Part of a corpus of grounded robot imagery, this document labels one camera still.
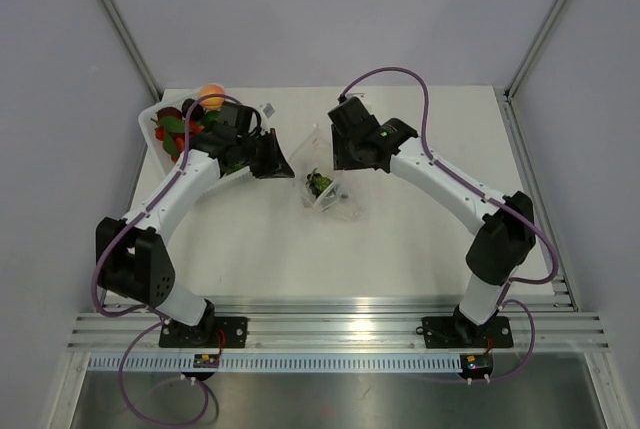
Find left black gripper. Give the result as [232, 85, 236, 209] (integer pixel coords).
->
[236, 128, 294, 180]

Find dark grape bunch with leaves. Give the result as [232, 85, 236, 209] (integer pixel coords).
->
[303, 168, 349, 206]

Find clear zip top bag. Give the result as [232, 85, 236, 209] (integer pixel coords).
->
[291, 124, 364, 222]

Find red cherry bunch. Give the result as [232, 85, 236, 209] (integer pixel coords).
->
[154, 116, 185, 163]

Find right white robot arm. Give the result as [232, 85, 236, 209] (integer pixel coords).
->
[328, 96, 535, 345]

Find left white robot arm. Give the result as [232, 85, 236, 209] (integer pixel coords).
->
[91, 97, 294, 347]

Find orange peach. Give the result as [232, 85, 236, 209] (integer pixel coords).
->
[198, 84, 226, 111]

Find dark plum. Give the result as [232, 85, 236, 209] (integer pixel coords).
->
[181, 98, 204, 121]

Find left small circuit board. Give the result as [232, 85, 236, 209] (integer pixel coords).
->
[193, 354, 220, 368]

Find small circuit board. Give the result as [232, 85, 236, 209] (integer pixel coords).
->
[193, 354, 220, 368]
[460, 353, 494, 380]

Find right small circuit board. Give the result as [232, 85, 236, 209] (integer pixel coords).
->
[460, 353, 494, 380]

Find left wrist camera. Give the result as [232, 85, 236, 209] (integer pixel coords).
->
[260, 103, 275, 119]

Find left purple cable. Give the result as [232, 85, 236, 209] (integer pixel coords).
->
[92, 93, 251, 425]

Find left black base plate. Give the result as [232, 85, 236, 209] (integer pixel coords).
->
[159, 316, 249, 349]

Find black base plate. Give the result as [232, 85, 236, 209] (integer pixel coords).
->
[416, 316, 514, 349]
[159, 316, 249, 349]

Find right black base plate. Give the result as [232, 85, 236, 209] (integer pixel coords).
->
[416, 316, 514, 349]

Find white slotted cable duct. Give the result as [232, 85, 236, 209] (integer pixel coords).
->
[88, 352, 461, 374]

